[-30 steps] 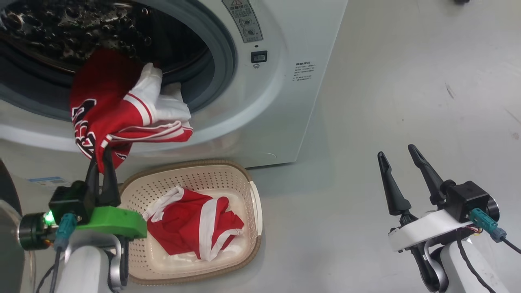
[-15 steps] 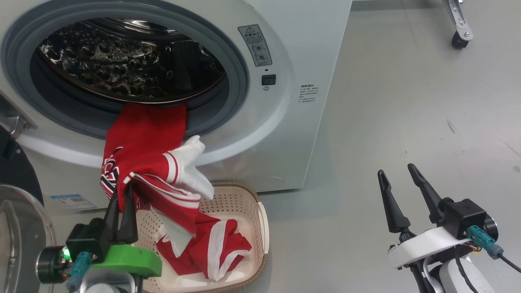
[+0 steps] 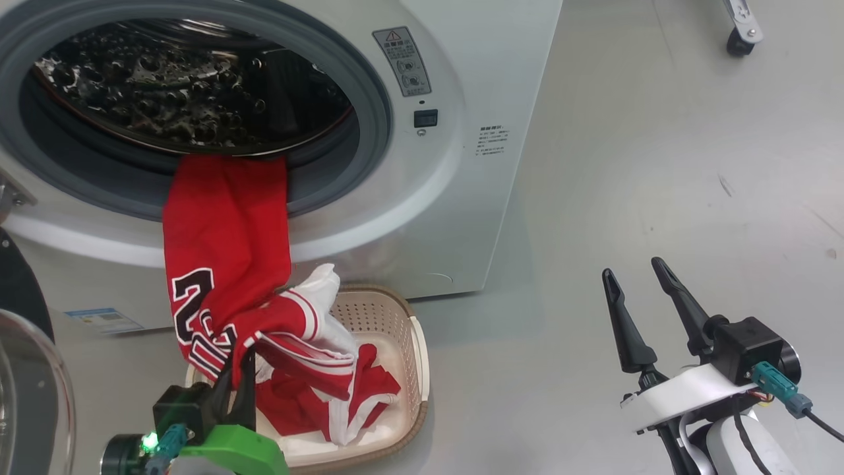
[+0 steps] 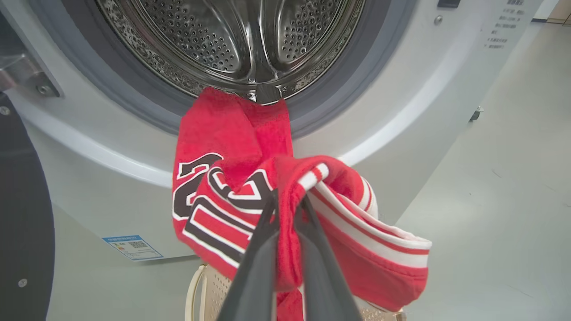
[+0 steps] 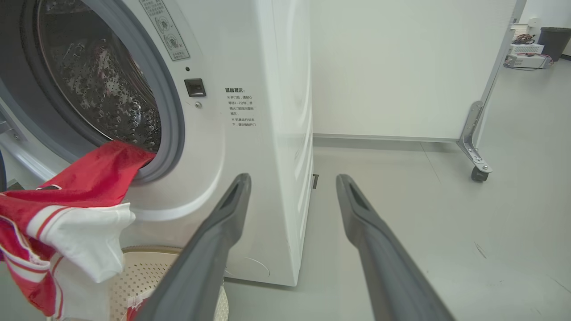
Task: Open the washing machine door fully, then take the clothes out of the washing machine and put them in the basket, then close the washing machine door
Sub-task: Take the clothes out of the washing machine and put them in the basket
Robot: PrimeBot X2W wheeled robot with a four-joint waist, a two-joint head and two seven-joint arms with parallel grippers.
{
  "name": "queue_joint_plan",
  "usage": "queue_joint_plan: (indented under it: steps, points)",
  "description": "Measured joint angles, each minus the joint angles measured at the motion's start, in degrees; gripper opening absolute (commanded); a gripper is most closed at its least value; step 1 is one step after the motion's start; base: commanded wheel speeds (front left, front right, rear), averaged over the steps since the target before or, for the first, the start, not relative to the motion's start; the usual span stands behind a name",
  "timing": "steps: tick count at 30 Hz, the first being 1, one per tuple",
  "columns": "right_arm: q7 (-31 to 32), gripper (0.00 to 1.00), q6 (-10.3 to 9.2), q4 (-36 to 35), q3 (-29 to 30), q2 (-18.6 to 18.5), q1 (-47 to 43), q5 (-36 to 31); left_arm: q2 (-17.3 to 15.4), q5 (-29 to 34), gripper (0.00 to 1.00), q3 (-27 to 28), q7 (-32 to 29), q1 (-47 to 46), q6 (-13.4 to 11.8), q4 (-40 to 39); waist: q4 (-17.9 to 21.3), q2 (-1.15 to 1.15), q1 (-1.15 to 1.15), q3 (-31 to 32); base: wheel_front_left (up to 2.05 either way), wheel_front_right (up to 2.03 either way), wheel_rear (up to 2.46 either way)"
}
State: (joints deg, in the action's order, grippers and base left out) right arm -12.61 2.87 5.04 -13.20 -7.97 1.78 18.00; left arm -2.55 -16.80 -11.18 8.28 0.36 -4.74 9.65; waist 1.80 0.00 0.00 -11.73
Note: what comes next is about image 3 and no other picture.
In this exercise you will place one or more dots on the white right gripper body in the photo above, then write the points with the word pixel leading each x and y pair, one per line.
pixel 686 396

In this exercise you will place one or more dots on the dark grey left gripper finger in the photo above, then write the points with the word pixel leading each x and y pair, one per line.
pixel 221 402
pixel 246 392

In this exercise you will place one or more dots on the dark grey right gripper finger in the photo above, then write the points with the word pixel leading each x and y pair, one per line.
pixel 630 336
pixel 689 316

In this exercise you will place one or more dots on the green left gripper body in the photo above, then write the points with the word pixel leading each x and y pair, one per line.
pixel 241 452

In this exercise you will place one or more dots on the red basketball jersey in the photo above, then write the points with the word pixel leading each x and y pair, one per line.
pixel 224 237

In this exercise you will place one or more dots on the washing machine door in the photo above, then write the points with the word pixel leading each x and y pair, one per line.
pixel 26 369

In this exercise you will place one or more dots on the cream perforated basket brown rim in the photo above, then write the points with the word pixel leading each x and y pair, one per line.
pixel 389 323

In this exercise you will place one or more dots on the white front-load washing machine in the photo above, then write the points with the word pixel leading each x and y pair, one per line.
pixel 461 198

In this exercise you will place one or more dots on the stainless steel washing machine drum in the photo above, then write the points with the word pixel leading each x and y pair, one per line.
pixel 184 92

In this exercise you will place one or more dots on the blue energy label sticker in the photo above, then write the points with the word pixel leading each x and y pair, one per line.
pixel 105 320

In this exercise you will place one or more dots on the round drain filter cover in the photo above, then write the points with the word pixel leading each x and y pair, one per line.
pixel 440 277

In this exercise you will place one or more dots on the small black text sticker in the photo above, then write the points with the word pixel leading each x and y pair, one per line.
pixel 493 140

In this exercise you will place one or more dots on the grey warning sticker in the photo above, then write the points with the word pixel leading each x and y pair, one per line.
pixel 402 61

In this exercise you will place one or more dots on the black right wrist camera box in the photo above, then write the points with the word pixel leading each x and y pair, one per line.
pixel 748 349

